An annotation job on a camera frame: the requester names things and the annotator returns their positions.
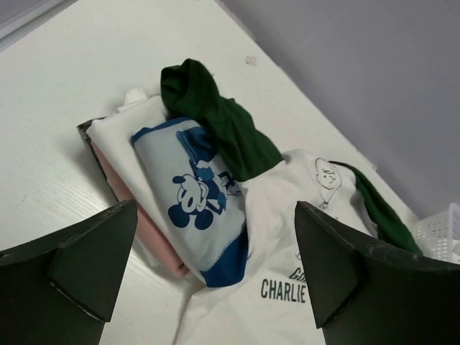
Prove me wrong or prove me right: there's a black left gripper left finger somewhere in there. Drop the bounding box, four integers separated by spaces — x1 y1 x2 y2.
1 201 137 344

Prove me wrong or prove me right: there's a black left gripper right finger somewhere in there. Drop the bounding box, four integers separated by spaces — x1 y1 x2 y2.
295 201 459 344

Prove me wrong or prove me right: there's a white green Charlie Brown shirt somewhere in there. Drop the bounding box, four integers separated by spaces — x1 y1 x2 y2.
160 59 420 344

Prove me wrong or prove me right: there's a pink shirt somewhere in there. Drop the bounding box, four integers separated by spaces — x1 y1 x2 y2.
91 142 189 279

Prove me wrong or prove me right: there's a blue Mickey Mouse shirt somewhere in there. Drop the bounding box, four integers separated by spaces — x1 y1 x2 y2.
131 117 248 288

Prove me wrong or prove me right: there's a white plastic basket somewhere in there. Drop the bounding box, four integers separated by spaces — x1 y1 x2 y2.
413 203 459 265

